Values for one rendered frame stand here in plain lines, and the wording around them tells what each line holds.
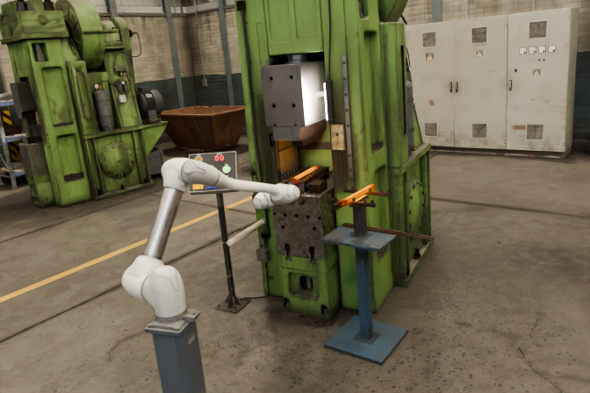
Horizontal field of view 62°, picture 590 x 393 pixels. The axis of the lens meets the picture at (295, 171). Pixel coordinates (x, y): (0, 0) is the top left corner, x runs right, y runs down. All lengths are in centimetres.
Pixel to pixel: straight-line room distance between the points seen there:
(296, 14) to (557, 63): 520
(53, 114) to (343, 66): 511
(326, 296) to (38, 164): 522
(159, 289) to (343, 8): 195
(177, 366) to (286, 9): 222
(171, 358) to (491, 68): 661
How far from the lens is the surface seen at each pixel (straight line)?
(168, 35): 1260
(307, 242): 335
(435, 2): 908
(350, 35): 317
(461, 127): 834
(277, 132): 329
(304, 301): 359
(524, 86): 800
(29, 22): 743
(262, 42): 345
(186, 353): 260
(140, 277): 261
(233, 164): 345
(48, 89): 751
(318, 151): 372
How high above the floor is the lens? 184
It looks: 14 degrees down
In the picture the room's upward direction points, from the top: 5 degrees counter-clockwise
